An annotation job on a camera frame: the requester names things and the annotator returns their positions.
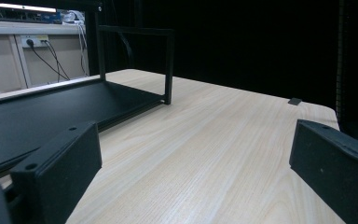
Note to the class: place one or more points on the black metal two-tier rack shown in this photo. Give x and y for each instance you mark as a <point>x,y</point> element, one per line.
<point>43,118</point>

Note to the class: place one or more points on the white partition post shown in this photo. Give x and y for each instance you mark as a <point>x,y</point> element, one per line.
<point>21,62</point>

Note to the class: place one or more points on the dark curtain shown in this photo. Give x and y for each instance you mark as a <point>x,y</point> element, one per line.
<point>261,46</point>

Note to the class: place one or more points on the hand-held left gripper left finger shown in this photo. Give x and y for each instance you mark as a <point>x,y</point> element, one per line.
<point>62,168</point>

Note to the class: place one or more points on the white light strip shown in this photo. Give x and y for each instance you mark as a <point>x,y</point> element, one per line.
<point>18,6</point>

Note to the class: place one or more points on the white wall power outlet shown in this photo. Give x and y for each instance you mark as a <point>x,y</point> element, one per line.
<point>34,40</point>

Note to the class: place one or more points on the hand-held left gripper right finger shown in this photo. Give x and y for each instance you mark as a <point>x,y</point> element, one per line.
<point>335,165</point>

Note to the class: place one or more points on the small black block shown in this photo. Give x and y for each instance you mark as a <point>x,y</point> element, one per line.
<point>294,101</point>

